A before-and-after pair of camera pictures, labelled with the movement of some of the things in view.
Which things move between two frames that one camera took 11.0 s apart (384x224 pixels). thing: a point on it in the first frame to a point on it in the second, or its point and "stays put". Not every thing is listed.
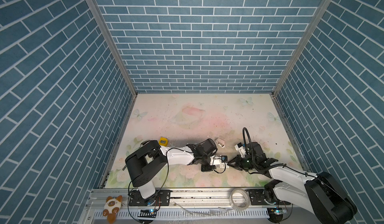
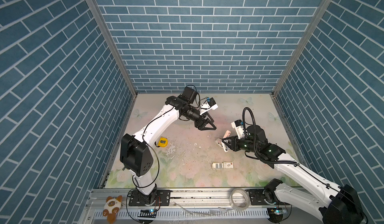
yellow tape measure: x=163 y=141 stays put
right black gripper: x=235 y=165 to x=234 y=142
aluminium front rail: x=181 y=199 stays put
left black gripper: x=210 y=168 to x=200 y=125
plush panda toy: x=112 y=207 stays put
